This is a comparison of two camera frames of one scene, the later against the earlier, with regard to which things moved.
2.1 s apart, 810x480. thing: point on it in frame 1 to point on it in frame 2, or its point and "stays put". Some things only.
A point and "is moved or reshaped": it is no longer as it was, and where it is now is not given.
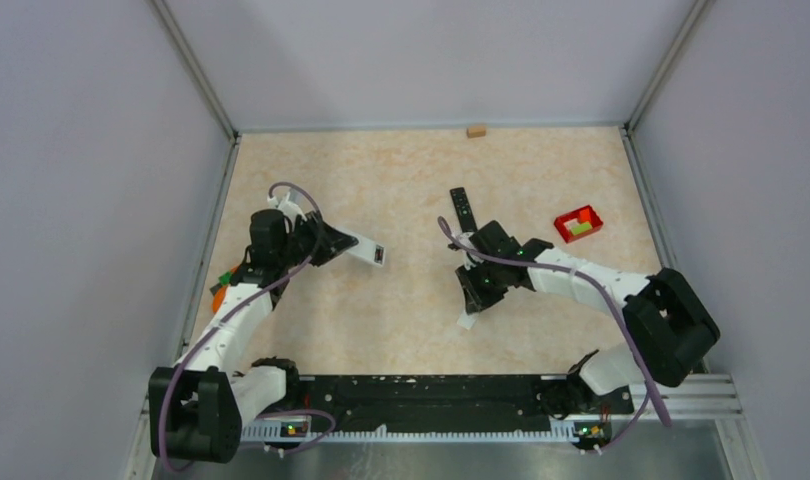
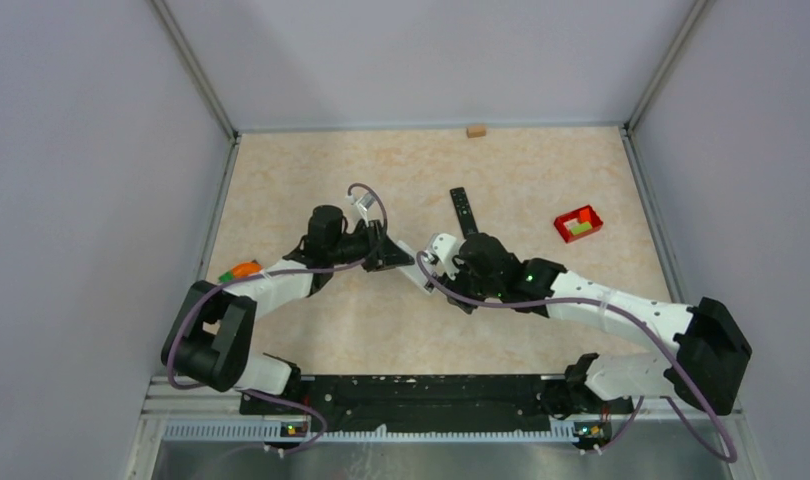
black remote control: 463,210 stays put
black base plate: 367,403 stays put
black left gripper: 329,242 to 383,252
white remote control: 367,249 is moved or reshaped
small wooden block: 476,131 stays put
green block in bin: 580,228 stays put
